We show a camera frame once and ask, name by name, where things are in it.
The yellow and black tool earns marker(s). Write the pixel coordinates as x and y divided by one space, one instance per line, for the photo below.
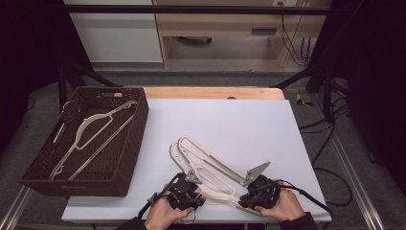
300 99

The black horizontal frame bar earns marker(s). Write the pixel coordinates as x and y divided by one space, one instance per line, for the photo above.
191 10

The light wooden desk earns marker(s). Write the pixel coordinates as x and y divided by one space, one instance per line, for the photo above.
217 24

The person's right hand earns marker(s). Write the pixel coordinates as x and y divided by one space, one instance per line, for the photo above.
287 206

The aluminium rail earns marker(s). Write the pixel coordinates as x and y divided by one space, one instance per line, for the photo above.
360 191
14 209

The white cabinet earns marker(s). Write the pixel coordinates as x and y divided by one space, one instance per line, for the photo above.
118 35

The brown woven plastic basket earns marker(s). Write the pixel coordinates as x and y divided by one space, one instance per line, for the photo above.
108 159

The black curtain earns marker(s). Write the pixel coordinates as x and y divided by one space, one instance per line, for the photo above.
376 80
28 48

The cream wooden clothes hanger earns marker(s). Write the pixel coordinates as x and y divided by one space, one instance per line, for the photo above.
95 119
220 194
204 156

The dark chair base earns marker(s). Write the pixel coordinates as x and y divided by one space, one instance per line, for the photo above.
199 40

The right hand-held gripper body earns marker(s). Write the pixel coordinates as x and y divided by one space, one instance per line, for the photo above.
265 191

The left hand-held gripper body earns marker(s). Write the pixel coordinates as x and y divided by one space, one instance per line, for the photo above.
183 191

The white table mat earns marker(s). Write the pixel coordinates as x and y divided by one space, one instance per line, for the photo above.
230 127

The black metal stand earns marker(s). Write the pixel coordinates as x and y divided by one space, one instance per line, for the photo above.
63 86
327 92

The person's left hand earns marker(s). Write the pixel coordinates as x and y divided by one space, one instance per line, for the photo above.
162 215

